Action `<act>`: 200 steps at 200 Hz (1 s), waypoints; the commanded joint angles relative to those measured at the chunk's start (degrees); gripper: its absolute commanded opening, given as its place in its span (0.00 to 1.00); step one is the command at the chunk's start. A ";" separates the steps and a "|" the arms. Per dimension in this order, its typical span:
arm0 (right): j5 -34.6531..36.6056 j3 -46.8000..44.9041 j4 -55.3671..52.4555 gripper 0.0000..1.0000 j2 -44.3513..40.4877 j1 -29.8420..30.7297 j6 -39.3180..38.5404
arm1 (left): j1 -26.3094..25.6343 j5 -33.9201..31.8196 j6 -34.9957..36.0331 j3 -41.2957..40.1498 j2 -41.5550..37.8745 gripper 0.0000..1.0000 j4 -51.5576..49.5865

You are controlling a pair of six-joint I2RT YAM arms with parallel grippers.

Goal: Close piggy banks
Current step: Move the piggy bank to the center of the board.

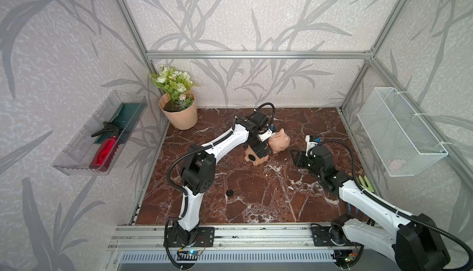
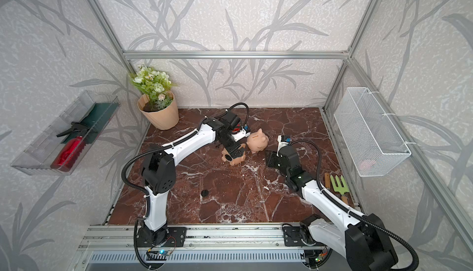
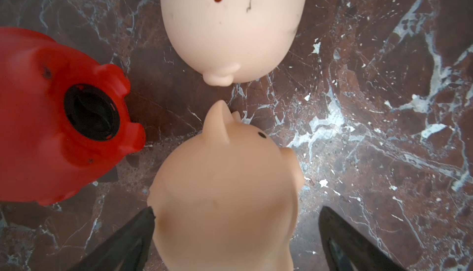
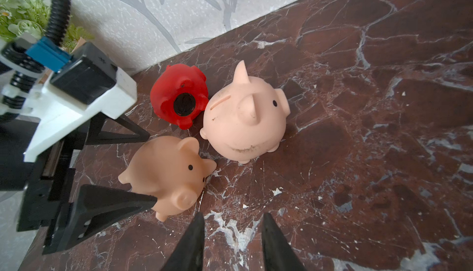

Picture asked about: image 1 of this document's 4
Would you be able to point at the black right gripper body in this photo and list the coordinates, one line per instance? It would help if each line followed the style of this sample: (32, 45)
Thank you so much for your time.
(307, 163)

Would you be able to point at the white wire mesh basket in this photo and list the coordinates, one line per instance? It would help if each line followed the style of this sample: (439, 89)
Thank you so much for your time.
(399, 134)

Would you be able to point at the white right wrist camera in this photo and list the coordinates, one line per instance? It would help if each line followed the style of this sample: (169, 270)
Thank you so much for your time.
(311, 142)

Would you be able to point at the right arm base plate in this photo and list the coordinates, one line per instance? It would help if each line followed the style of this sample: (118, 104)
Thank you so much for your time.
(326, 236)

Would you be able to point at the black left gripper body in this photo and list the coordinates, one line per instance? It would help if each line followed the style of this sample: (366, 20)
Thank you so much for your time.
(258, 146)

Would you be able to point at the blue garden fork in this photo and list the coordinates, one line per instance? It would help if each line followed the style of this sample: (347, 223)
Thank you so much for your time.
(352, 210)

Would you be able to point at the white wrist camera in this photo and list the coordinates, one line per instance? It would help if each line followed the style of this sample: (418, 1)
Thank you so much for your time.
(267, 134)
(311, 142)

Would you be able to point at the clear plastic wall tray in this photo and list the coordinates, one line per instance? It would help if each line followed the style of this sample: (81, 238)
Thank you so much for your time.
(95, 148)

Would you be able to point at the green cloth in tray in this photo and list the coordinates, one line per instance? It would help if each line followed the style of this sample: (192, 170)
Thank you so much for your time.
(126, 117)

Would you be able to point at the red spray bottle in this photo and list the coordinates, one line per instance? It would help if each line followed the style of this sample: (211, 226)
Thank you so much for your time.
(104, 156)

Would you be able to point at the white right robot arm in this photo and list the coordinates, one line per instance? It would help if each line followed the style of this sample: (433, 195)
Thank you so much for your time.
(413, 242)

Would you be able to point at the terracotta pot with flowers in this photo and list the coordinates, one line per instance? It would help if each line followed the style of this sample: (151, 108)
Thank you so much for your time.
(178, 101)

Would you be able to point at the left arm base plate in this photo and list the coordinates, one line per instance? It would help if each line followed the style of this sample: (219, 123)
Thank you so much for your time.
(178, 237)

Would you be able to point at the aluminium frame profile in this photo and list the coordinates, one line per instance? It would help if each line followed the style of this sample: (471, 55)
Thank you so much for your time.
(370, 57)

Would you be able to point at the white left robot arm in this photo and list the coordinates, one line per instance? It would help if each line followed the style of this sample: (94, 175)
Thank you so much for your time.
(193, 173)

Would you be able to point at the pale pink piggy bank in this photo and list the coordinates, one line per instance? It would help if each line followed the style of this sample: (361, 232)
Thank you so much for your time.
(280, 141)

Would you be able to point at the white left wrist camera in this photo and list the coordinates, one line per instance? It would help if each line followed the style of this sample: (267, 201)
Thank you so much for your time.
(267, 134)

